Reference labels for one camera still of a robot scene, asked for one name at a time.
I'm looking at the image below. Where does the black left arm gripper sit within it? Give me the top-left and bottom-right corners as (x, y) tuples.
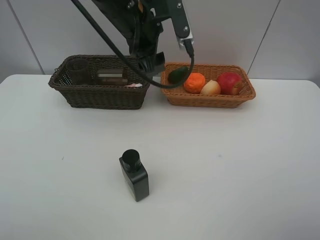
(127, 14), (165, 73)

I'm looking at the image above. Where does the avocado half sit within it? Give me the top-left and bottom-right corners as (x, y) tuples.
(167, 66), (189, 85)

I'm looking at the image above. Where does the pink bottle white cap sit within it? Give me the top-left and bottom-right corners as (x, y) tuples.
(124, 83), (143, 88)

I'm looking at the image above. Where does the orange mandarin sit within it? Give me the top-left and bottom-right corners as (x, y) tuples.
(183, 72), (206, 94)

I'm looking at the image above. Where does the brown transparent cup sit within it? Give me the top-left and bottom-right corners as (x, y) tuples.
(95, 68), (128, 86)

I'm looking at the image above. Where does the round bread bun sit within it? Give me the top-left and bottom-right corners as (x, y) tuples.
(200, 80), (221, 95)

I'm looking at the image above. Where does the red apple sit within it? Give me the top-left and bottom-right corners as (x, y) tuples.
(216, 72), (243, 96)

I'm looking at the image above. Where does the purple transparent cup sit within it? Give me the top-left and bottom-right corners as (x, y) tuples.
(66, 58), (92, 85)

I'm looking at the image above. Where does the black rectangular bottle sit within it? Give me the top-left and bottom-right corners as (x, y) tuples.
(119, 149), (150, 202)

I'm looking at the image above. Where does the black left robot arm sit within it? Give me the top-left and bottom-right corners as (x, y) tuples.
(93, 0), (165, 75)

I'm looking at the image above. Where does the tan wicker basket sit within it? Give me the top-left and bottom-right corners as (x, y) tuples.
(161, 64), (256, 109)

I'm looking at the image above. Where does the black camera cable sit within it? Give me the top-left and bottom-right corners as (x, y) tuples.
(69, 0), (196, 88)

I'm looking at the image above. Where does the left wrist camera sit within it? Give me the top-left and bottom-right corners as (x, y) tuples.
(163, 0), (194, 52)

